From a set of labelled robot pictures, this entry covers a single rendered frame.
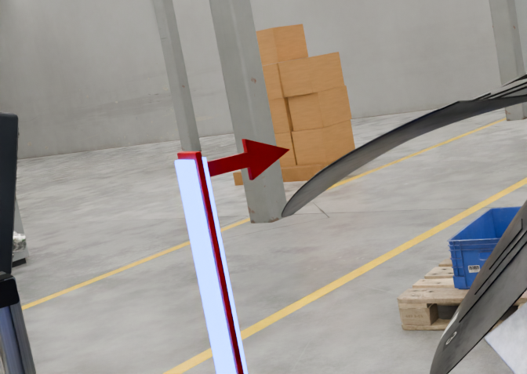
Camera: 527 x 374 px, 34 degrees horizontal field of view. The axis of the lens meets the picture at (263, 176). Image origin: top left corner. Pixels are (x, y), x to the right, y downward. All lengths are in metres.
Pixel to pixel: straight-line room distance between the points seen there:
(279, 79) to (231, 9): 2.30
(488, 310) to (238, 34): 6.00
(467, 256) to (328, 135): 5.20
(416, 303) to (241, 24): 3.55
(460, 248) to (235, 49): 3.47
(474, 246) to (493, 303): 2.91
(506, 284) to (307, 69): 7.94
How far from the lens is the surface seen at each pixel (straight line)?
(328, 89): 8.88
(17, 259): 7.26
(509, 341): 0.65
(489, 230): 4.21
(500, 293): 0.79
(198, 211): 0.47
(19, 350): 1.00
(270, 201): 6.80
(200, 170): 0.46
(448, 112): 0.46
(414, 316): 3.78
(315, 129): 8.74
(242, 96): 6.75
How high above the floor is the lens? 1.23
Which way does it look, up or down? 7 degrees down
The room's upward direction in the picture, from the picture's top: 11 degrees counter-clockwise
